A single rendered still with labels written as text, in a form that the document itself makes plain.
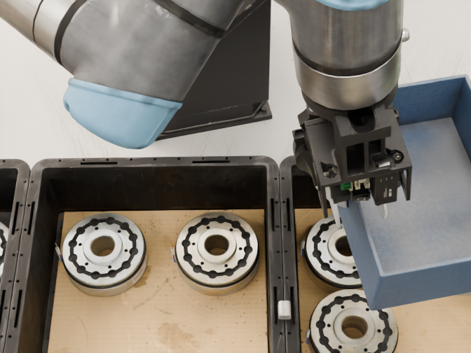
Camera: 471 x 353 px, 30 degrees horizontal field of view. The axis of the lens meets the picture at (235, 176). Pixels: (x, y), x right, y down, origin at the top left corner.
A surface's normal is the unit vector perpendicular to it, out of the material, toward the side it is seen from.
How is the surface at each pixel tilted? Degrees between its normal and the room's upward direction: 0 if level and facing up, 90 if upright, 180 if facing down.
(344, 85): 92
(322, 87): 95
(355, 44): 91
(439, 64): 0
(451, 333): 0
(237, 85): 90
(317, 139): 7
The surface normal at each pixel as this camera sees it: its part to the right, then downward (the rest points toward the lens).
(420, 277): 0.20, 0.82
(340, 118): -0.14, -0.52
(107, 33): -0.32, -0.25
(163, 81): 0.37, 0.47
